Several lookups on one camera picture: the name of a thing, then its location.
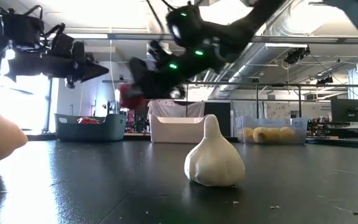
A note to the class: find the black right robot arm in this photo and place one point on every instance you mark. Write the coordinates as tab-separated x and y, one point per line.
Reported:
244	25

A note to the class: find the white plastic basket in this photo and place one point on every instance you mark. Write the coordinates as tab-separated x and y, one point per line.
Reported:
172	130

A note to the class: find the dark office desk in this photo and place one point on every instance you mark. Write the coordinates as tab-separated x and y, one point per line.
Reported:
346	132

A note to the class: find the small black ceiling device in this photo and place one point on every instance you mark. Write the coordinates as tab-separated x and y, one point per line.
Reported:
325	80

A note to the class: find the black ceiling camera cluster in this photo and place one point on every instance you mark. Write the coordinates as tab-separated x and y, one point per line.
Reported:
297	55

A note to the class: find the grey-blue plastic basket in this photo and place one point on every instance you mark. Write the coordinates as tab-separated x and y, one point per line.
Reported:
89	132

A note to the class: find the bright window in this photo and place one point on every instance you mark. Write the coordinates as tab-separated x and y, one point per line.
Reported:
26	105

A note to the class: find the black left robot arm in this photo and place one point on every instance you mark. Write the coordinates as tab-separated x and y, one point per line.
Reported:
20	28

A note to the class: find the white patterned cloth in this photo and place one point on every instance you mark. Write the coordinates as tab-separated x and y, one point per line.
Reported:
277	111

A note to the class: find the black computer monitor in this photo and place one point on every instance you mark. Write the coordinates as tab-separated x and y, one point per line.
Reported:
349	110

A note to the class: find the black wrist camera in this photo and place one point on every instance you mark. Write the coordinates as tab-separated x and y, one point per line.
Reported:
160	51
61	45

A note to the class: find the grey metal frame crossbar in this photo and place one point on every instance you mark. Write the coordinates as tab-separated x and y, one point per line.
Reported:
291	39

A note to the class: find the grey hanging cloth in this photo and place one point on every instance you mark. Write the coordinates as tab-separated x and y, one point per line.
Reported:
247	109

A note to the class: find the white hanging cloth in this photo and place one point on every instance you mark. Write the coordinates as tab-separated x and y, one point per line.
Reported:
172	109

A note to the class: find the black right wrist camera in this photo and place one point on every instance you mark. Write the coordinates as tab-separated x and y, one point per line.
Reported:
160	51

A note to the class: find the silver round air duct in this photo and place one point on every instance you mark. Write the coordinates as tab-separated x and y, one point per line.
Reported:
253	67

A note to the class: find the black metal rack frame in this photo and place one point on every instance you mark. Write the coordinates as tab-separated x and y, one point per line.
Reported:
275	84

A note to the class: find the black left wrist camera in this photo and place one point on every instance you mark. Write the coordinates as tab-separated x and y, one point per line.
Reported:
61	45

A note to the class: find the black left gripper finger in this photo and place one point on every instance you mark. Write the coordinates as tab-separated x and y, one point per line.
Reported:
89	70
79	83

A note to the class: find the white garlic bulb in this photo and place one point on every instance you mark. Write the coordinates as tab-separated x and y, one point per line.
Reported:
213	161

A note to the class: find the clear plastic basket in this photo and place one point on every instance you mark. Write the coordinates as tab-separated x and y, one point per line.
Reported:
301	124

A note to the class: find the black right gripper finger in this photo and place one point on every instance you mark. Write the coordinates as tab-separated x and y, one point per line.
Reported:
143	74
160	93

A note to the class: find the black board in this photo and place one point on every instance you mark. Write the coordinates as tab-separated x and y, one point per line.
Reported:
224	118

